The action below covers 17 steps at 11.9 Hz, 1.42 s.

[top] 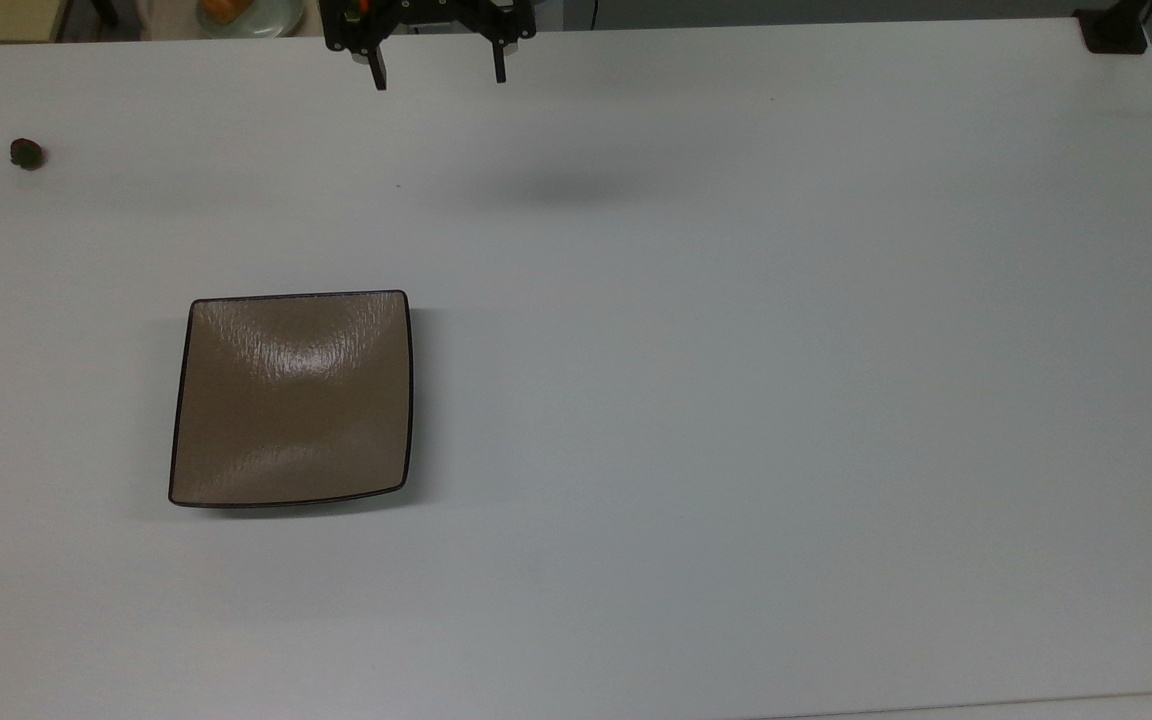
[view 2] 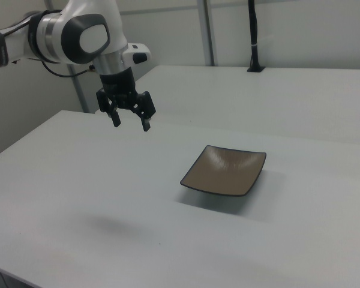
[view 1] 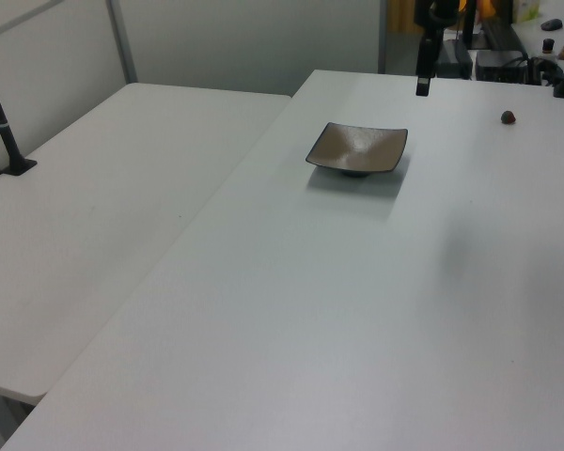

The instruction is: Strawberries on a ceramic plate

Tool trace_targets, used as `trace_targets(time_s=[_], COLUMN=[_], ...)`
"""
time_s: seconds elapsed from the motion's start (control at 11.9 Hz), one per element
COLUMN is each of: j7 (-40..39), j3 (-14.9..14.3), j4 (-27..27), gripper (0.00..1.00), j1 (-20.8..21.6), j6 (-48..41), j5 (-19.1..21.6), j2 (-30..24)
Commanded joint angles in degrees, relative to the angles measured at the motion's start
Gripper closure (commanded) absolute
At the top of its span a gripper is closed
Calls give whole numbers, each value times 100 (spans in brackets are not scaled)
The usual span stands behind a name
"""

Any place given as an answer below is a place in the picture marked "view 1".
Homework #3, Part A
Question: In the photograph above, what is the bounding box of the black vertical pole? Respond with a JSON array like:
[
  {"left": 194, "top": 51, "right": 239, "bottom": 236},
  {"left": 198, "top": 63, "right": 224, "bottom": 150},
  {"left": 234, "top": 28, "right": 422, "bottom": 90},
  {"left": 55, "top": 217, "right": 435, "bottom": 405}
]
[{"left": 462, "top": 0, "right": 478, "bottom": 49}]

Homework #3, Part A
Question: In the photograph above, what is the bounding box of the grey metal partition post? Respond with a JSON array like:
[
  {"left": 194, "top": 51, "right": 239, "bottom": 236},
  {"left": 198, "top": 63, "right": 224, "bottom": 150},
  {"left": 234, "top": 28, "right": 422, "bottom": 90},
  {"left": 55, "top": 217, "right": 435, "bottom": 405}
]
[{"left": 105, "top": 0, "right": 138, "bottom": 86}]

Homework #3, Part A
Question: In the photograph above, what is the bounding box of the black electronics box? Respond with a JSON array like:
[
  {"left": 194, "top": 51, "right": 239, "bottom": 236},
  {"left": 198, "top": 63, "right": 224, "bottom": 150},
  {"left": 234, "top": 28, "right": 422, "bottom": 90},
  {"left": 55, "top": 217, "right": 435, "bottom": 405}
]
[{"left": 474, "top": 49, "right": 530, "bottom": 85}]

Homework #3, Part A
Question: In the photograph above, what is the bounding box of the square brown ceramic plate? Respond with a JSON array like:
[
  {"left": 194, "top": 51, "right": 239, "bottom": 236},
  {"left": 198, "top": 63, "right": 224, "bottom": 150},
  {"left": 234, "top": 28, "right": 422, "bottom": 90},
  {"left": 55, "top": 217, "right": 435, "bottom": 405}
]
[{"left": 304, "top": 121, "right": 410, "bottom": 179}]

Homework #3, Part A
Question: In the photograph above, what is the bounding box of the black power supply box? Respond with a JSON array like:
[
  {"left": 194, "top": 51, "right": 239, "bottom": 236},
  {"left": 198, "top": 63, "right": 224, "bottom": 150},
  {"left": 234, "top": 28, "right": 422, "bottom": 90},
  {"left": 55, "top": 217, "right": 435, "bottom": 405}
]
[{"left": 434, "top": 39, "right": 472, "bottom": 79}]

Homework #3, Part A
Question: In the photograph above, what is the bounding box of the black camera stand with base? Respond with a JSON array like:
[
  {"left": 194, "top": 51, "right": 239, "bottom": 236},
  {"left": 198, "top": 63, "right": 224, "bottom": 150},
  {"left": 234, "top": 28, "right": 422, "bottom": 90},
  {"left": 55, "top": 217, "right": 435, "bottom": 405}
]
[{"left": 0, "top": 46, "right": 39, "bottom": 178}]

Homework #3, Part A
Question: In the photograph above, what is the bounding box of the wooden door panel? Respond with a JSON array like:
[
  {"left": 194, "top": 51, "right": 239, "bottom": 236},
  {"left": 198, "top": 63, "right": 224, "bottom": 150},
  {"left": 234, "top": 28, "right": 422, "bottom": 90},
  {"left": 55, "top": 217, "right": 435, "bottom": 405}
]
[{"left": 387, "top": 0, "right": 419, "bottom": 35}]

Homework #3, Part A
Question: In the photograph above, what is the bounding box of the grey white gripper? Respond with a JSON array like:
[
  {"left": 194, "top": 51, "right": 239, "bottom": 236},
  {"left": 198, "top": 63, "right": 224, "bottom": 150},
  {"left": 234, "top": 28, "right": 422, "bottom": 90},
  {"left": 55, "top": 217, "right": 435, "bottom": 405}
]
[{"left": 414, "top": 0, "right": 466, "bottom": 98}]

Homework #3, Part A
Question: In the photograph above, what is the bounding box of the grey metal door post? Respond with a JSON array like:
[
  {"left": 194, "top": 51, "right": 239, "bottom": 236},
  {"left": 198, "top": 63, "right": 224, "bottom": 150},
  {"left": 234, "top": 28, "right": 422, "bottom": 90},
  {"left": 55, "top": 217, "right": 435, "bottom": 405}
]
[{"left": 377, "top": 0, "right": 389, "bottom": 74}]

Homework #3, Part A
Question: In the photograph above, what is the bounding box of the green white carton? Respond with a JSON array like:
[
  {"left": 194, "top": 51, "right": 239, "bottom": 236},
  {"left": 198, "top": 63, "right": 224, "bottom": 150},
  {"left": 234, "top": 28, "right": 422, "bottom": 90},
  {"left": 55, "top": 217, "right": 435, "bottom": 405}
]
[{"left": 511, "top": 0, "right": 542, "bottom": 23}]

